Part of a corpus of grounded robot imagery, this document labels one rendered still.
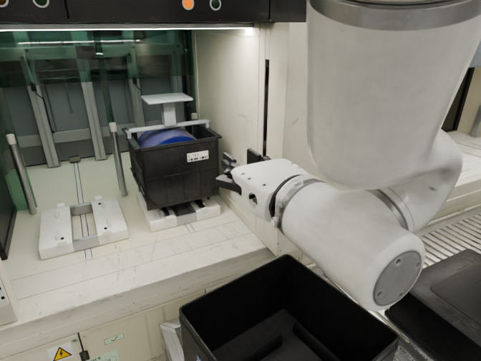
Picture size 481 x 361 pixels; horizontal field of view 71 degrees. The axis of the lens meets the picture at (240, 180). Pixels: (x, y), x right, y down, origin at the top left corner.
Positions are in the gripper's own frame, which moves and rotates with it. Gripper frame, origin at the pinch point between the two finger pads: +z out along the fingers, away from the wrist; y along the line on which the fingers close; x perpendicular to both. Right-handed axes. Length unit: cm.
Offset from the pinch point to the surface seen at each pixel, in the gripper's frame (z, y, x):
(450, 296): -18, 42, -33
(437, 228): 10, 81, -43
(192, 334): -6.7, -12.7, -26.6
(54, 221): 48, -34, -29
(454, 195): 15, 95, -36
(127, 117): 105, -3, -17
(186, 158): 34.8, 1.2, -11.8
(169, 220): 34.8, -5.1, -29.4
